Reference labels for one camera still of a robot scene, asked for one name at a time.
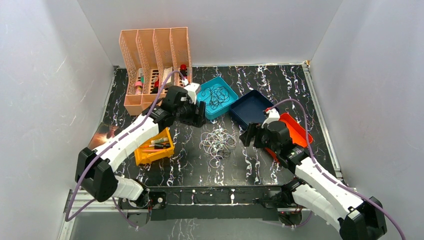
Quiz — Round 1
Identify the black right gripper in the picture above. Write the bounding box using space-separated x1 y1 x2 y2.
239 122 280 154

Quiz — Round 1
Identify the dark blue plastic tray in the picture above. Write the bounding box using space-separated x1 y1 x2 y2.
229 90 274 130

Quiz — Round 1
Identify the teal plastic tray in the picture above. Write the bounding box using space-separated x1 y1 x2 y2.
197 76 239 120

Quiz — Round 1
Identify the yellow plastic parts bin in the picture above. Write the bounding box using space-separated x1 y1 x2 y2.
134 127 175 166

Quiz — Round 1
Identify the orange plastic tray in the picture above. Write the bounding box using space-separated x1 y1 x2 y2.
265 113 313 164

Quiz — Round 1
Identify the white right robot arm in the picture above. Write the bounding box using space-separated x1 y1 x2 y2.
239 121 387 240

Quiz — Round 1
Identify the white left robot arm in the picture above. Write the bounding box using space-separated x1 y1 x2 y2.
75 83 206 208

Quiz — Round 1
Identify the small white box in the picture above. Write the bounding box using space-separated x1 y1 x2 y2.
162 67 175 89

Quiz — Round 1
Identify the red capped black bottle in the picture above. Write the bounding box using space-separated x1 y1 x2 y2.
179 64 188 78

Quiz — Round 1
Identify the pink tape roll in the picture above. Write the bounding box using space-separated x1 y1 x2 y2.
134 80 144 95

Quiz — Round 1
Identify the peach plastic file organizer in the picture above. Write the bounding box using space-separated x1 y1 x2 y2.
119 27 193 116

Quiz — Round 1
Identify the dark book with sunset cover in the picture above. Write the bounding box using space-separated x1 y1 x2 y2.
87 122 123 150

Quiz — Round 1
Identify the tangled pile of wires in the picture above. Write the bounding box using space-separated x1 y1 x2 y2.
198 129 238 169

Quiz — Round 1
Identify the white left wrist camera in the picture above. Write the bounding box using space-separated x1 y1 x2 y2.
184 82 201 105

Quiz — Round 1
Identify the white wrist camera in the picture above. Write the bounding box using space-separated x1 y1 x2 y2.
184 82 201 105
261 107 280 128

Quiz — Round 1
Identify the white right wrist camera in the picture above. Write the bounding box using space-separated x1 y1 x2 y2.
261 107 280 128

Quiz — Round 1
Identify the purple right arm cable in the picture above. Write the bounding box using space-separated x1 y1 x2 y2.
264 98 407 240

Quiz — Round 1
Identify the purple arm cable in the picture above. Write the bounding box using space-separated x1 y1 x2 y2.
264 98 407 240
64 69 189 229

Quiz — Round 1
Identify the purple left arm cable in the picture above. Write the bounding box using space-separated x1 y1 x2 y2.
64 69 189 229

